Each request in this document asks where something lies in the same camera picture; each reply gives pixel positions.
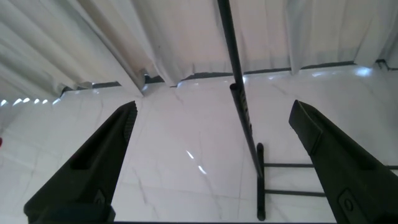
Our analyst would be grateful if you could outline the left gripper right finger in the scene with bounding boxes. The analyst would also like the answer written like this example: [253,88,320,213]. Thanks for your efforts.
[288,100,398,224]

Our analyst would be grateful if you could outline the white curtain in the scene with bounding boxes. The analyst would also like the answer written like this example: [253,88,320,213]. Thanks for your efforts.
[0,0,398,102]

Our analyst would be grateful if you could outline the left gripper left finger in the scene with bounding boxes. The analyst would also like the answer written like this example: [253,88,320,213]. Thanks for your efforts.
[24,100,138,223]

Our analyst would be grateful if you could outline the black clothes rack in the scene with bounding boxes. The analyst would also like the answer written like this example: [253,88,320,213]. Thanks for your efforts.
[216,0,398,222]

